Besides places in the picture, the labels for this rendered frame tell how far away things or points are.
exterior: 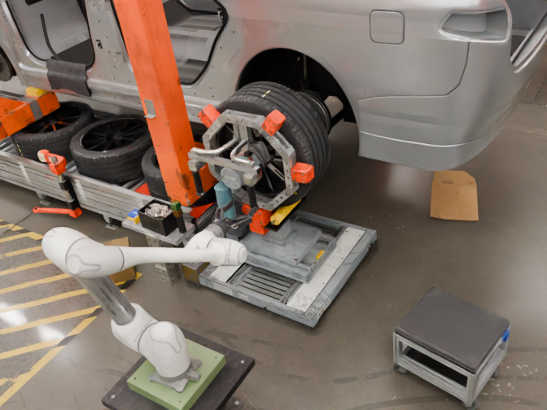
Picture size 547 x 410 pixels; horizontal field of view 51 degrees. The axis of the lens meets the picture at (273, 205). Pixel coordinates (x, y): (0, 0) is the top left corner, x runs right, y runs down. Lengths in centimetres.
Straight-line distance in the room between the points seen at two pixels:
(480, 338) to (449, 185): 171
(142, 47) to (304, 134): 89
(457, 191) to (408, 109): 140
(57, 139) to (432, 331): 313
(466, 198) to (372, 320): 129
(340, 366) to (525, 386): 87
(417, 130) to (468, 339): 101
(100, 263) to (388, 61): 160
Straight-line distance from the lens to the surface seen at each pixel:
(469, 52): 271
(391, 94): 288
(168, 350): 249
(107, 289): 240
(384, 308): 329
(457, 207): 402
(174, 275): 362
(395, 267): 354
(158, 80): 297
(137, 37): 293
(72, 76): 446
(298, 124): 285
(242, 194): 316
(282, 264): 338
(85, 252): 210
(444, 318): 280
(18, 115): 485
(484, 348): 271
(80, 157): 425
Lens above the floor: 238
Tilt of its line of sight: 35 degrees down
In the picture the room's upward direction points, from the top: 8 degrees counter-clockwise
